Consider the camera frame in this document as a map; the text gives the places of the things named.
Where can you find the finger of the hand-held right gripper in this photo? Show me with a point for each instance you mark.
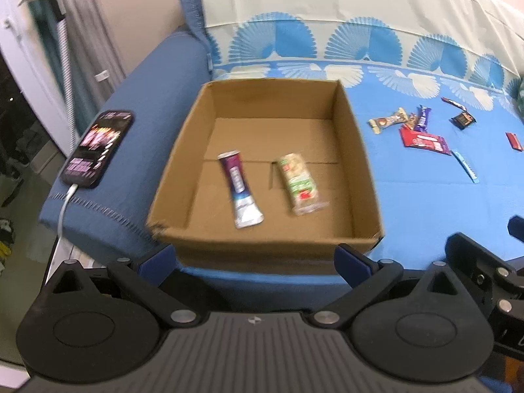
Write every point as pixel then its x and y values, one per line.
pixel 470 254
pixel 516 227

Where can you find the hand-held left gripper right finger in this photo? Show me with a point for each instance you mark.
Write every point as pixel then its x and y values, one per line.
pixel 350 266

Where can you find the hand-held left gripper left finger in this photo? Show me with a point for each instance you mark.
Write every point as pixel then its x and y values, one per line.
pixel 157 264

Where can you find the plain red snack packet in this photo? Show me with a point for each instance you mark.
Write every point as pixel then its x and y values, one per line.
pixel 515 141

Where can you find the black chocolate packet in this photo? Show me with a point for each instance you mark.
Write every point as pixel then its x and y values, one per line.
pixel 462 120

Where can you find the red wafer packet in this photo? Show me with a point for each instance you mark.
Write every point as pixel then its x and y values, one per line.
pixel 425 141

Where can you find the purple snack packet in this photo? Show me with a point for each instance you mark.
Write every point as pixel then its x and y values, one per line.
pixel 423 116

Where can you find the small red gold candy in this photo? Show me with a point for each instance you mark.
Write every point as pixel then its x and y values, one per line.
pixel 411 122

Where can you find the gold snack bar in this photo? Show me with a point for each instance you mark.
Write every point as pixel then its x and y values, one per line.
pixel 387 121

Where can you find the cardboard box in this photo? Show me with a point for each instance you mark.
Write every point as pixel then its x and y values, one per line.
pixel 245 135

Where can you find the blue fan-print sheet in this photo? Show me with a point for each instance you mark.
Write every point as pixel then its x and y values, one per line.
pixel 409 213

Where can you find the white floor device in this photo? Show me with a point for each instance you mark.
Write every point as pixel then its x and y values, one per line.
pixel 77 256

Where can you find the thin blue stick packet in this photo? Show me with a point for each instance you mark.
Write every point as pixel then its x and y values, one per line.
pixel 464 166

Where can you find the green rice cracker packet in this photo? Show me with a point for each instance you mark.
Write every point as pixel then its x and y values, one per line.
pixel 299 184

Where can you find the purple and white snack tube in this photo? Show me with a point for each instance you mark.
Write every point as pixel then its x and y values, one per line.
pixel 239 188

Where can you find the green checked cloth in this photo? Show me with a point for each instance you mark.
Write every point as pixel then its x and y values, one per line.
pixel 520 98

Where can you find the black smartphone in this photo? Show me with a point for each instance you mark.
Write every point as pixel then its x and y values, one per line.
pixel 96 147

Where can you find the thin dark stick packet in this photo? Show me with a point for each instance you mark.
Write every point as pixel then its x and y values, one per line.
pixel 452 103

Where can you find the blue sofa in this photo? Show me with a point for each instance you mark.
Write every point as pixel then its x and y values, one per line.
pixel 163 82

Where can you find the white curtain clip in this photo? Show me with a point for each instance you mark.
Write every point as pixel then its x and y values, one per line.
pixel 102 77

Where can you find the grey curtain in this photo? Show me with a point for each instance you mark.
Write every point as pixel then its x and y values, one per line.
pixel 94 28

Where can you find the white door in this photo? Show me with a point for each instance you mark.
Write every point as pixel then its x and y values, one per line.
pixel 16 49

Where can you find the teal curtain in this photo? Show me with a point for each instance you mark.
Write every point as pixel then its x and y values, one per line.
pixel 43 28

